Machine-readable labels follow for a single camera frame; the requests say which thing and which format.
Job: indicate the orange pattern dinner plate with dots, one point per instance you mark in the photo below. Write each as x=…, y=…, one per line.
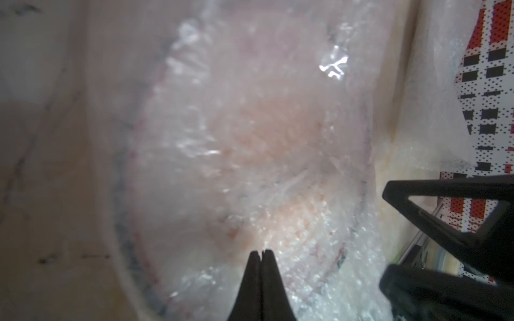
x=245, y=142

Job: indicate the bubble wrap of orange plate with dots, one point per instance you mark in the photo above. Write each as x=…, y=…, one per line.
x=402, y=61

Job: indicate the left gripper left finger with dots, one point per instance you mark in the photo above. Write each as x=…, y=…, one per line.
x=248, y=304

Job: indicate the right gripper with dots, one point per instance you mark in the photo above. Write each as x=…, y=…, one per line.
x=479, y=234

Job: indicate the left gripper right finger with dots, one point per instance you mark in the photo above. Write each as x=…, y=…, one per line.
x=275, y=303

